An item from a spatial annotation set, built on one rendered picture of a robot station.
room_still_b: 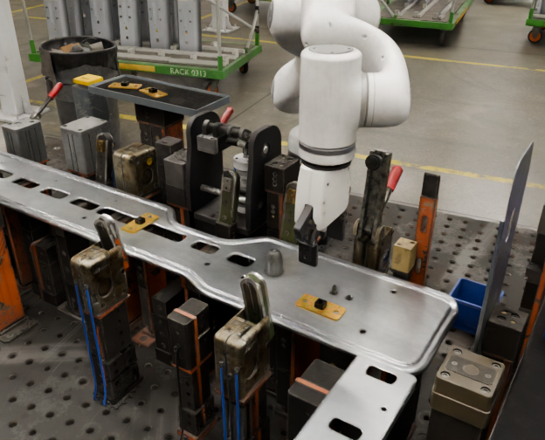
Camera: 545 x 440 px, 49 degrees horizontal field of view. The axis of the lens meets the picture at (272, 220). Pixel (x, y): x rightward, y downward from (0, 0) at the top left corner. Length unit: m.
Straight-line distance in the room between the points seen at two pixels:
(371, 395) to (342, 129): 0.38
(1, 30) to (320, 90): 4.36
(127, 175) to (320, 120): 0.73
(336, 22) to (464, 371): 0.54
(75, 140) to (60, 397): 0.61
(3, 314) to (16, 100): 3.75
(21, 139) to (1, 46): 3.33
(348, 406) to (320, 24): 0.56
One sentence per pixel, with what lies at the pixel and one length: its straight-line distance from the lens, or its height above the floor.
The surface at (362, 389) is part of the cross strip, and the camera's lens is 0.91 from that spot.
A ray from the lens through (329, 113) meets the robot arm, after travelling 0.84.
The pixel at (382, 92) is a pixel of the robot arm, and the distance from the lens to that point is 0.85.
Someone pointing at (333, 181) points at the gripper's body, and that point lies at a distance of 0.89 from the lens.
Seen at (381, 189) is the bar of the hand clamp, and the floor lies 1.15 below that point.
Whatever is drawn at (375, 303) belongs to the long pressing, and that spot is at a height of 1.00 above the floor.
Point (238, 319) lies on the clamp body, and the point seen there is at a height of 1.05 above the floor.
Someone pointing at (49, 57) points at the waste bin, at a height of 0.69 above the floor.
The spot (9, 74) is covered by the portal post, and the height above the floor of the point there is 0.35.
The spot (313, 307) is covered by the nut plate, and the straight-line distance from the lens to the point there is 1.05.
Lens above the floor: 1.64
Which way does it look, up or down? 29 degrees down
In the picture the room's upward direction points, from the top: straight up
